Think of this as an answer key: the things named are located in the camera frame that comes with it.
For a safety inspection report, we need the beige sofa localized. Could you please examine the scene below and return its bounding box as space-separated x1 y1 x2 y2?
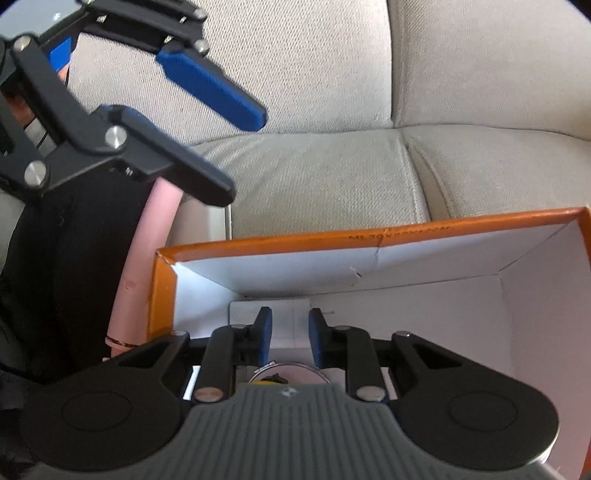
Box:
65 0 591 243

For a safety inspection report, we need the orange cardboard box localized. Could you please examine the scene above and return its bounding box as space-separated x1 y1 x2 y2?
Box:
147 207 591 480

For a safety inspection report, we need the white long box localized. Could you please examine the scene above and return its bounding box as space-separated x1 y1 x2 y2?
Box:
228 299 311 348

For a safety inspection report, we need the person's black trouser leg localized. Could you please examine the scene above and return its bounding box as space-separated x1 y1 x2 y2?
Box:
0 175 155 480

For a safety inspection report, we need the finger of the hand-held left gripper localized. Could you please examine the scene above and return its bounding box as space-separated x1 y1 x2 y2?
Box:
76 0 269 132
0 34 237 208

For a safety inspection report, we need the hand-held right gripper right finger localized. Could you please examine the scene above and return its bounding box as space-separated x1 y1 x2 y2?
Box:
308 307 462 402

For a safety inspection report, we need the pink cylindrical bottle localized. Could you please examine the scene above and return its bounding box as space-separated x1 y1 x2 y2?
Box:
105 178 185 361

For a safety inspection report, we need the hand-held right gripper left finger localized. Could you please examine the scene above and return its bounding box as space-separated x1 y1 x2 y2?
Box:
117 306 274 403

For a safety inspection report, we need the silver flat device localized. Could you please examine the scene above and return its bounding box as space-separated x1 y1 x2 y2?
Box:
165 200 233 245

